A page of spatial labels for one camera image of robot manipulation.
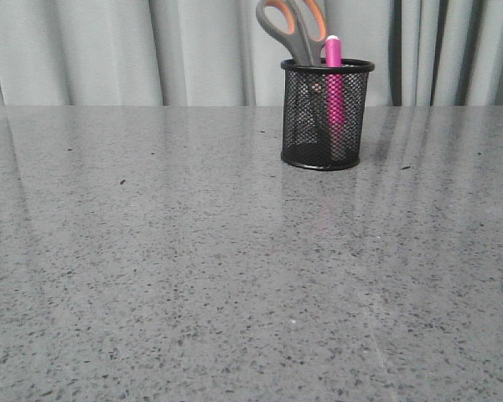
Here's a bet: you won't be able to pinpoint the black mesh pen bin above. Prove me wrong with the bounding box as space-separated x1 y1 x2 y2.
281 59 374 171

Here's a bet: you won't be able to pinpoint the grey orange scissors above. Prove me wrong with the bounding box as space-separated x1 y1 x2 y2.
255 0 329 147

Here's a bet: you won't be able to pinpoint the pink highlighter pen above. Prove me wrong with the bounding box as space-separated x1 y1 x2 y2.
325 34 344 161

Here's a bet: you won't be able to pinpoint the grey curtain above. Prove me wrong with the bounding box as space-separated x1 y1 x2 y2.
0 1 503 106

